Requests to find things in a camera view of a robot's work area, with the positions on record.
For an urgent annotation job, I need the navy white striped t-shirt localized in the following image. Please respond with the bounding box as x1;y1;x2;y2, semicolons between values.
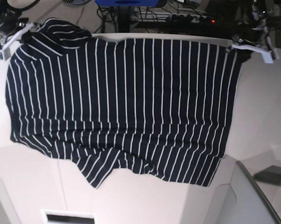
6;19;245;188

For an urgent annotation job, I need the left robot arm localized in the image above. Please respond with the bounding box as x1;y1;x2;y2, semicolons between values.
244;0;281;50

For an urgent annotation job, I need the black power strip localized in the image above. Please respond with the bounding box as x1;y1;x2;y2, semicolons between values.
169;14;218;24

